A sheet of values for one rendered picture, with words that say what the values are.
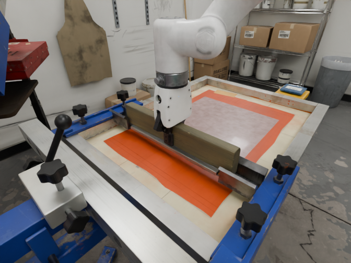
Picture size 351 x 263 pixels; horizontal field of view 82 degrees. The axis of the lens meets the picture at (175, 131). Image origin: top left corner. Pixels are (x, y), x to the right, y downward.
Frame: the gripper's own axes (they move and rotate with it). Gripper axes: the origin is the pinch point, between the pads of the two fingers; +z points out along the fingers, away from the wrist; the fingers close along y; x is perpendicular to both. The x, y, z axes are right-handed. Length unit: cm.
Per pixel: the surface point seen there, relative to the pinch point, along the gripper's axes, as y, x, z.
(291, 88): 75, -11, 5
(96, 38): 89, 196, 2
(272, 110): 47.6, -11.9, 6.7
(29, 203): -34.3, 2.2, -2.4
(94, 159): -18.6, 10.4, 2.7
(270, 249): 56, -31, 102
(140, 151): -6.0, 8.0, 6.3
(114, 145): -9.4, 16.5, 6.2
